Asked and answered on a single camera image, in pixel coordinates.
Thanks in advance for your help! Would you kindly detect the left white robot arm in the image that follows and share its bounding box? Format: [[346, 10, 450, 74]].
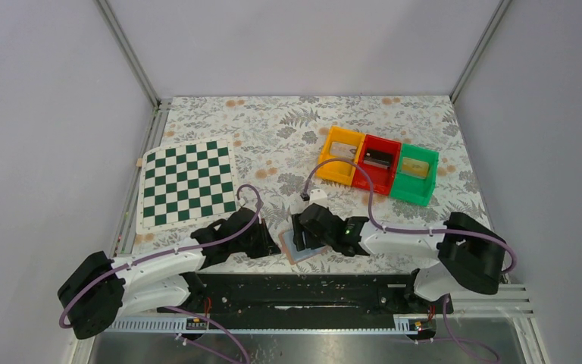
[[58, 208, 281, 340]]

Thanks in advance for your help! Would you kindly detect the tan leather card holder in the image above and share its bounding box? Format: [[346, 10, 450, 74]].
[[278, 230, 327, 265]]

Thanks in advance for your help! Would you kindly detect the gold card in green bin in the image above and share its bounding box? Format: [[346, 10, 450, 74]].
[[399, 157, 430, 180]]

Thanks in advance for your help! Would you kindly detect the green white chessboard mat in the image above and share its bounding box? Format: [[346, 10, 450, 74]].
[[136, 136, 238, 234]]

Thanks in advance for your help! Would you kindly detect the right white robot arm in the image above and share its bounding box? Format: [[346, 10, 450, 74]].
[[292, 204, 510, 302]]

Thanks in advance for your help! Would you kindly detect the green plastic bin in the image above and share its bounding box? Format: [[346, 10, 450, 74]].
[[390, 144, 439, 206]]

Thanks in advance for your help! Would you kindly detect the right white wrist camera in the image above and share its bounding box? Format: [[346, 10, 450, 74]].
[[301, 189, 328, 207]]

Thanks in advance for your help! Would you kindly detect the yellow plastic bin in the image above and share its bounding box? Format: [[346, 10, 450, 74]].
[[316, 126, 365, 186]]

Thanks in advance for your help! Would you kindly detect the red plastic bin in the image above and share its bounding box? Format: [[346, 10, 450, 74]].
[[356, 134, 402, 196]]

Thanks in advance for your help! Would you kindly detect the black card in red bin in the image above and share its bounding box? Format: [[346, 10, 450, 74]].
[[363, 149, 393, 169]]

